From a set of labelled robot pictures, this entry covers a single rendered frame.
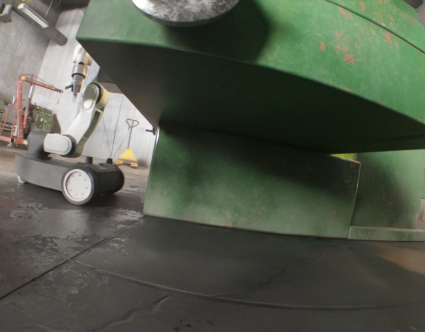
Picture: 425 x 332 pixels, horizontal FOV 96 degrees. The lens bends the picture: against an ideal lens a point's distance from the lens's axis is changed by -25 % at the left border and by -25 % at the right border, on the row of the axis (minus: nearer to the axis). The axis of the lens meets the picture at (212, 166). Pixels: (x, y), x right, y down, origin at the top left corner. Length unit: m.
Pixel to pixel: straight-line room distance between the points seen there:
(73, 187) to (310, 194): 1.28
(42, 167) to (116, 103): 6.65
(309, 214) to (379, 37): 1.09
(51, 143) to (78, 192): 0.42
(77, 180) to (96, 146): 6.77
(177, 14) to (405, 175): 1.98
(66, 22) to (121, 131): 5.30
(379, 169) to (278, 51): 1.53
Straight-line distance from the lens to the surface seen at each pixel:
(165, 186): 1.30
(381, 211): 1.98
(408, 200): 2.20
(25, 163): 1.62
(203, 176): 1.30
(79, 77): 1.49
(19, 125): 5.83
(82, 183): 1.32
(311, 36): 0.55
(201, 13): 0.41
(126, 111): 7.82
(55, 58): 10.16
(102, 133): 8.03
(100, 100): 1.57
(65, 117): 9.00
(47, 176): 1.48
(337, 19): 0.62
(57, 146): 1.60
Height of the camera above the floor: 0.30
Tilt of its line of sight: level
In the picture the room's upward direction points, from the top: 10 degrees clockwise
